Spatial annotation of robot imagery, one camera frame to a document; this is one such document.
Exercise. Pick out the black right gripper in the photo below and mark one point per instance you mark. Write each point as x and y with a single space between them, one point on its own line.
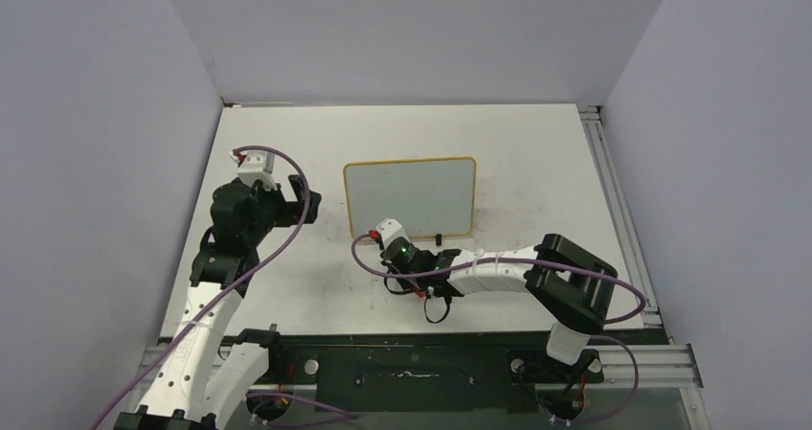
405 282

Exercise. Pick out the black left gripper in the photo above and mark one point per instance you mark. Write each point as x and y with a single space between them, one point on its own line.
289 214

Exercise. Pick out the yellow framed whiteboard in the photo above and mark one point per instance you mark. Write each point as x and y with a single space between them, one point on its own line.
428 196

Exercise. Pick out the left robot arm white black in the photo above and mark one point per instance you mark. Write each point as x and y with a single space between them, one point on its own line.
188 391

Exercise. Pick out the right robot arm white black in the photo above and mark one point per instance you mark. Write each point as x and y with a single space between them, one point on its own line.
575 286

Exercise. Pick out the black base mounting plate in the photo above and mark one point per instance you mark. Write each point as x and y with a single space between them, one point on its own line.
457 372

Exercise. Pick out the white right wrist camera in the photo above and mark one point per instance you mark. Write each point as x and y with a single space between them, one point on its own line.
386 231

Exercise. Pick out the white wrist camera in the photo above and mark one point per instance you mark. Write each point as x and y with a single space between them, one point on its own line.
255 166
386 231

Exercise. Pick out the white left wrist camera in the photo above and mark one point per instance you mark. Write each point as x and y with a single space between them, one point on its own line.
255 166

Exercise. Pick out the aluminium rail right side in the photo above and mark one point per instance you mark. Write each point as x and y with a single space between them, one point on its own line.
621 217

